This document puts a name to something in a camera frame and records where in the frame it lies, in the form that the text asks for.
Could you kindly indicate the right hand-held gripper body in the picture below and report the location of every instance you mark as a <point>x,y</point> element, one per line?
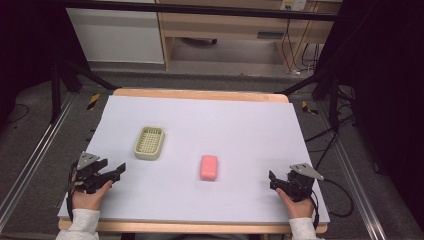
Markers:
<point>300,183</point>

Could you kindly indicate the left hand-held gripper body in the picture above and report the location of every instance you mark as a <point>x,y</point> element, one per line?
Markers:
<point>87,173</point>

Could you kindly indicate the person's right hand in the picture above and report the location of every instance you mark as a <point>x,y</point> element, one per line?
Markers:
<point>300,208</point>

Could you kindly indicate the person's left hand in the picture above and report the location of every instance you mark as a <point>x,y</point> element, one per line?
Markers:
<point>87,200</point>

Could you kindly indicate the beige plastic soap dish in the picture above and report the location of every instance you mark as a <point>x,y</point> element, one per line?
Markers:
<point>149,142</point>

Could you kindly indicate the yellow black tape strip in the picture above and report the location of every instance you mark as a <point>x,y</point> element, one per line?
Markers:
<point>93,101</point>
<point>308,108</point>

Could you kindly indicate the pink soap bar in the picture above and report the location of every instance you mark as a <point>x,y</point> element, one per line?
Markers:
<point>209,167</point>

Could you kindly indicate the white foam board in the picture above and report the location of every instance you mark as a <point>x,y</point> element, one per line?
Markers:
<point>206,133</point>

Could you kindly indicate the black metal stand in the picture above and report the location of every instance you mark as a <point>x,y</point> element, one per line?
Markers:
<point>56,93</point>
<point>333,96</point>

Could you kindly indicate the wooden table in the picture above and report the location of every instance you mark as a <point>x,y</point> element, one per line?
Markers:
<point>200,94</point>

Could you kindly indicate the white cabinet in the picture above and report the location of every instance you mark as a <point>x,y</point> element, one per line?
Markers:
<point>116,36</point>

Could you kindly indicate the black curtain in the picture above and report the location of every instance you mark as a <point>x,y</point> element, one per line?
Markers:
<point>390,83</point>
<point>23,43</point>

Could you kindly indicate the wooden desk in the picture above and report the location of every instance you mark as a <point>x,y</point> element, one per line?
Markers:
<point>226,26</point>

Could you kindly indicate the white power outlet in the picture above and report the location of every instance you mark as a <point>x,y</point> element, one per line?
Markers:
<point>293,4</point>

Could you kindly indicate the metal floor rail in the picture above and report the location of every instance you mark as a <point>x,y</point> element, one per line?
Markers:
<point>353,180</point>
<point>36,150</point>

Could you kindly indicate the black horizontal frame bar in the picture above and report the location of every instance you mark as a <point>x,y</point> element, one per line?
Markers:
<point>200,9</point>

